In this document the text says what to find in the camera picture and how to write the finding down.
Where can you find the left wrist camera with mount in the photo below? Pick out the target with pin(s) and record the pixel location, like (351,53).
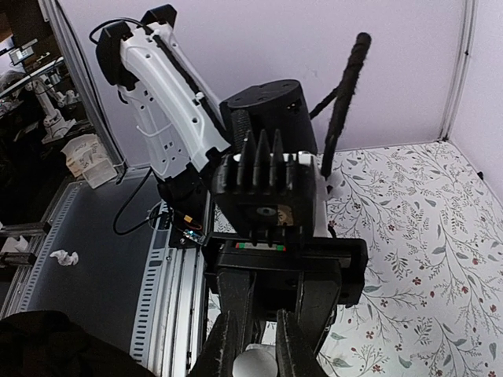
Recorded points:
(268,195)

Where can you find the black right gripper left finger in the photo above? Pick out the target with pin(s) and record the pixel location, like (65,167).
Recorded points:
(220,349)

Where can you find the white tissue box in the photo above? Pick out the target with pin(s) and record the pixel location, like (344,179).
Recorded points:
(86,156)

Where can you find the floral patterned table mat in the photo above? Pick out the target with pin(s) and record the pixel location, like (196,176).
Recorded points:
(432,300)

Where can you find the crumpled white tissue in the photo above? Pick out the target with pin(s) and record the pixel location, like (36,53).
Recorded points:
(64,258)

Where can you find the left aluminium frame post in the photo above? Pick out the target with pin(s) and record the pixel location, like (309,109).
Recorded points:
(460,68)

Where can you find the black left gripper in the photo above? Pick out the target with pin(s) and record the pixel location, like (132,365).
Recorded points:
(319,290)

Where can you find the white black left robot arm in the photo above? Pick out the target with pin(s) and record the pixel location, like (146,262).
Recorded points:
(188,131)

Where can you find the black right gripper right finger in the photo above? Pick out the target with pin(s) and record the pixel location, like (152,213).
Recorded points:
(294,356)

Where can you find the white nail polish cap brush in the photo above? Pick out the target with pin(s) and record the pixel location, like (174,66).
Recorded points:
(257,360)

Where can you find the black sleeved forearm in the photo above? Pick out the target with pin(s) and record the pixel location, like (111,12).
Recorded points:
(48,343)

